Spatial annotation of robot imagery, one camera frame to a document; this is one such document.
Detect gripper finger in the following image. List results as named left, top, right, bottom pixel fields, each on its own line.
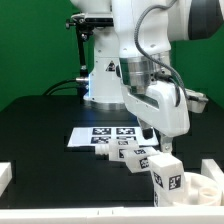
left=160, top=133, right=173, bottom=154
left=138, top=119, right=153, bottom=140

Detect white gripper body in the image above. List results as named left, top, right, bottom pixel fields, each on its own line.
left=121, top=81, right=190, bottom=137

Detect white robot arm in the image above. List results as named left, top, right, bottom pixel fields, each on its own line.
left=70, top=0, right=224, bottom=152

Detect white marker sheet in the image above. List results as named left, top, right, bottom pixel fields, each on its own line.
left=68, top=126, right=158, bottom=147

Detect white front fence bar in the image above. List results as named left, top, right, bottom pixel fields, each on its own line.
left=0, top=206, right=224, bottom=224

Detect white left fence bar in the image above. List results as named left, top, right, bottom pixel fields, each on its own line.
left=0, top=162, right=12, bottom=196

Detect black cables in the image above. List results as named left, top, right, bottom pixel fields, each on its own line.
left=43, top=79, right=86, bottom=97

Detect camera on black stand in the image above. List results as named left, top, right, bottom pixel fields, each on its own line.
left=65, top=12, right=113, bottom=85

